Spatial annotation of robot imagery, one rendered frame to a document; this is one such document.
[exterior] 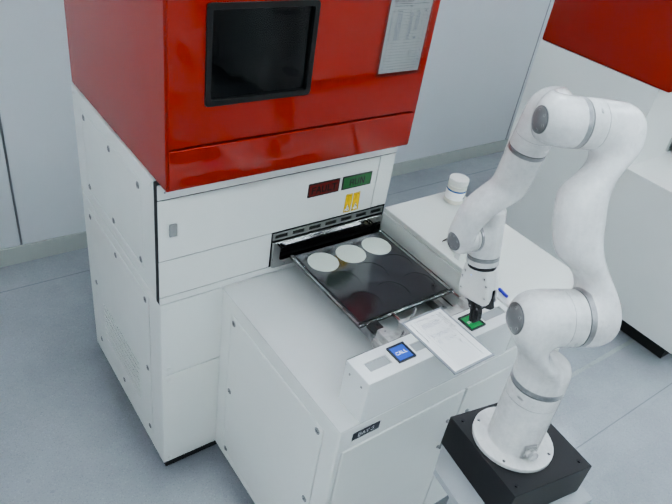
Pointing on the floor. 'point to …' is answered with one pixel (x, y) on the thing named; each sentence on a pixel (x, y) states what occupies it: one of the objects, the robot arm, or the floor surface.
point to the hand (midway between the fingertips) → (475, 314)
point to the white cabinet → (346, 484)
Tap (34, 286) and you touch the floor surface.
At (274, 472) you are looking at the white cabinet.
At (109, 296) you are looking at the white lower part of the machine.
